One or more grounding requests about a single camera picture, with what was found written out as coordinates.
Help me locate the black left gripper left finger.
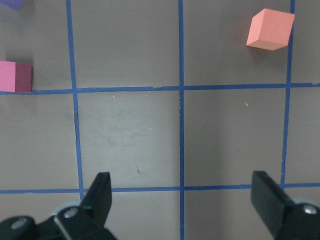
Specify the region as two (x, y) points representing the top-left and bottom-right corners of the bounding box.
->
(54, 172), (115, 240)

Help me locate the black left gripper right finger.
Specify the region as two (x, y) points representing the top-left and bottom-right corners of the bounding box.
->
(250, 170), (320, 240)

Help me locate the purple foam cube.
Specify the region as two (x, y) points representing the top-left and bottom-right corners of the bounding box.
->
(0, 0), (24, 11)

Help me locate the pink foam cube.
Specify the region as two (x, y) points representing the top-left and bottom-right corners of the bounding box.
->
(0, 61), (32, 93)

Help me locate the orange foam cube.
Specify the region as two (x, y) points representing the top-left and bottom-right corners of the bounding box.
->
(246, 8), (295, 51)

